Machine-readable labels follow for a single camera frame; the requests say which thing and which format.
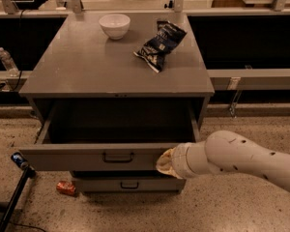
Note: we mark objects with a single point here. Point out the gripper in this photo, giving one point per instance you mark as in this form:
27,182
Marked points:
181,159

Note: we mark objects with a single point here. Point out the grey top drawer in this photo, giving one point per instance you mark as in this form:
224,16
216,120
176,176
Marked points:
111,134

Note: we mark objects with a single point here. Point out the grey drawer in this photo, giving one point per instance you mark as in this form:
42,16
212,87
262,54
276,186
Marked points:
126,181
111,134

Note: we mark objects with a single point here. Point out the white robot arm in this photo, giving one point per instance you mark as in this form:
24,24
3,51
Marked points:
222,152

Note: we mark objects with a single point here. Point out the grey lower drawer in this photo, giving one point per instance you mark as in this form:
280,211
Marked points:
126,181

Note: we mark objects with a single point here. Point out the grey metal drawer cabinet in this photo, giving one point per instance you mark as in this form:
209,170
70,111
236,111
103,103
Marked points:
86,80

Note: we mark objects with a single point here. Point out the orange crushed soda can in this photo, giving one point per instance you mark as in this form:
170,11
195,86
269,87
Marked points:
67,188

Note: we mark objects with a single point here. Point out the dark blue chip bag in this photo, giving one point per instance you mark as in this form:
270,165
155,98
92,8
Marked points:
168,37

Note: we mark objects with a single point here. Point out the black pole with blue tip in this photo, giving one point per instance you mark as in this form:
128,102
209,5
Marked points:
27,172

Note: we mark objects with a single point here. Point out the white ceramic bowl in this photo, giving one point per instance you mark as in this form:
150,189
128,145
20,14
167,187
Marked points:
115,26

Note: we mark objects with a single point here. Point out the clear plastic water bottle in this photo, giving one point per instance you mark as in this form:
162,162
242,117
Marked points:
9,63

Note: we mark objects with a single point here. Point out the metal bracket under rail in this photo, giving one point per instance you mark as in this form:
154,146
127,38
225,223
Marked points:
233,86

